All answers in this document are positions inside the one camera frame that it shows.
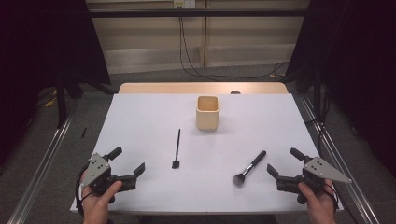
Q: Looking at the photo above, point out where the black wrist strap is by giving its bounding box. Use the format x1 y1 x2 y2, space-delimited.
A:
75 163 94 217
323 182 340 213

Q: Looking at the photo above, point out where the white wall outlet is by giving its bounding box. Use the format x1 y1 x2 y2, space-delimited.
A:
173 0 197 9

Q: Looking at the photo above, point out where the black cable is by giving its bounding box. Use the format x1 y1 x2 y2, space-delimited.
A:
177 7 290 80
179 7 290 78

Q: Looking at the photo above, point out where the person's left hand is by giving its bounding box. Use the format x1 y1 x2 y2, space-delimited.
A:
79 171 123 224

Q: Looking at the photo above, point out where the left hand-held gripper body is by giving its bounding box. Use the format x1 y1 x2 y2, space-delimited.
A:
80 152 138 205

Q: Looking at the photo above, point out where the metal floor rail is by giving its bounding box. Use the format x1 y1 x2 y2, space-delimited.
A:
298 92 381 224
7 99 80 224

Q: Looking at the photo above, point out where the black curtain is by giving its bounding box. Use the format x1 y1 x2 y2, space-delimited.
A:
284 0 396 180
0 0 112 166

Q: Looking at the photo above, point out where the thick black powder brush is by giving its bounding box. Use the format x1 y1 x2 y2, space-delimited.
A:
233 149 267 188

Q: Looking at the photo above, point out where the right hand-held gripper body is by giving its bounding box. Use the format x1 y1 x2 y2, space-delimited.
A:
276 156 353 205

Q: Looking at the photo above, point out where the person's right hand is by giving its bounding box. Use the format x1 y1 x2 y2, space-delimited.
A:
297 178 339 224

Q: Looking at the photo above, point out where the beige square cup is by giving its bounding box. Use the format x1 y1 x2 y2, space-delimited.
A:
195 95 220 131

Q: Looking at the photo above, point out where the black horizontal bar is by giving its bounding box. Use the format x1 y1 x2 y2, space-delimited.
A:
88 8 312 19

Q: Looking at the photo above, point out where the black metal stand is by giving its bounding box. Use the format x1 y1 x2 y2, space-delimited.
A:
55 73 83 129
306 69 326 127

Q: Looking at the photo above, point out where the thin black makeup brush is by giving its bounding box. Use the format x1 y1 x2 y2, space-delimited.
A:
171 128 182 170

